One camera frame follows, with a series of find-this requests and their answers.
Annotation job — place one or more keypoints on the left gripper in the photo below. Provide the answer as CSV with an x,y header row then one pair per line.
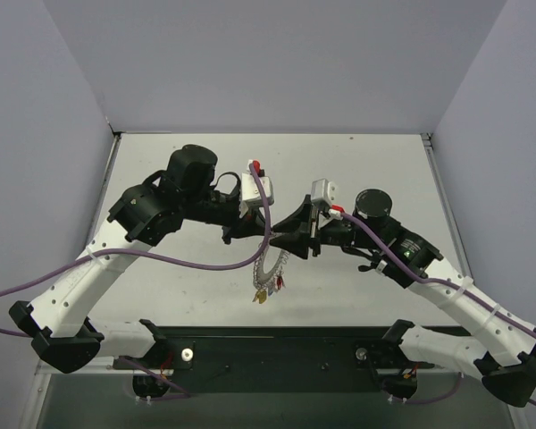
x,y
240,225

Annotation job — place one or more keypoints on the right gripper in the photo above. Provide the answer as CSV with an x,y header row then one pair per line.
x,y
314,234

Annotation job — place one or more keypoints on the metal disc with keyrings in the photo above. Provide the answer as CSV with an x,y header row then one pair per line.
x,y
265,278

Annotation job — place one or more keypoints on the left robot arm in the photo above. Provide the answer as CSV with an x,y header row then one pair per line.
x,y
58,322

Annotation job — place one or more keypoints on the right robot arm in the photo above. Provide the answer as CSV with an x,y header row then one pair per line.
x,y
499,349

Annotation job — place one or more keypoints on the yellow tagged key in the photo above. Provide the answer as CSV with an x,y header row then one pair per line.
x,y
260,296

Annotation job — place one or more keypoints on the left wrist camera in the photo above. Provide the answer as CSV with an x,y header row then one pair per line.
x,y
255,187

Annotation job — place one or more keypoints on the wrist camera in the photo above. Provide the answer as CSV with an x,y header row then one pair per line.
x,y
255,187
323,194

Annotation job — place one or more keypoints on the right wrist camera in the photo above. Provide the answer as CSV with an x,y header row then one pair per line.
x,y
323,194

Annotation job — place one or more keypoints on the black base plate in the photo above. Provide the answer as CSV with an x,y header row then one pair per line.
x,y
275,359

